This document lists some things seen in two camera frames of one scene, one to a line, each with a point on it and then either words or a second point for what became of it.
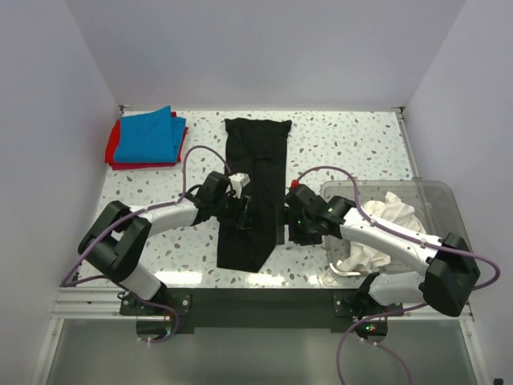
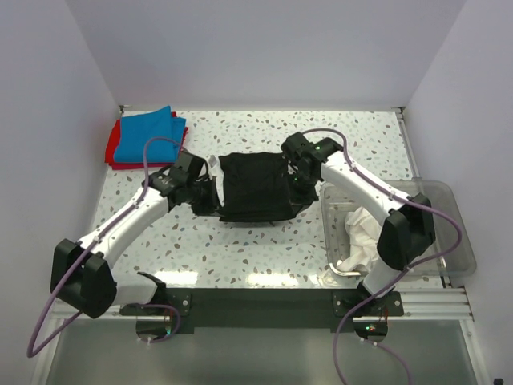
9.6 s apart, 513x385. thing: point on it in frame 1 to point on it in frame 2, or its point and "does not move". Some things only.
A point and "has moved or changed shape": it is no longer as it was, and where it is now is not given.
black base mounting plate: [187, 308] does not move
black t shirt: [256, 155] has moved or changed shape
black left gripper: [240, 217] to [212, 205]
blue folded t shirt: [152, 136] does not move
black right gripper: [285, 216] to [298, 200]
